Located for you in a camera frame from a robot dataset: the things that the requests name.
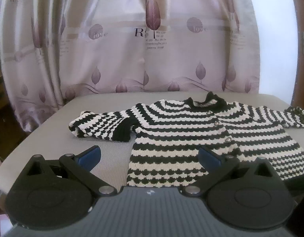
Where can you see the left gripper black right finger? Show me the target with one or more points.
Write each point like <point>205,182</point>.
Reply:
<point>244,195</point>

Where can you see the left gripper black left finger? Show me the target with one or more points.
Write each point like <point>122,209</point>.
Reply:
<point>52,194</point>

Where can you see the black white striped knit cardigan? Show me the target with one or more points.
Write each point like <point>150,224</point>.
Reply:
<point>169,134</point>

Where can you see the pink leaf print curtain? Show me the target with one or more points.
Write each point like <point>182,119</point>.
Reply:
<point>52,51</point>

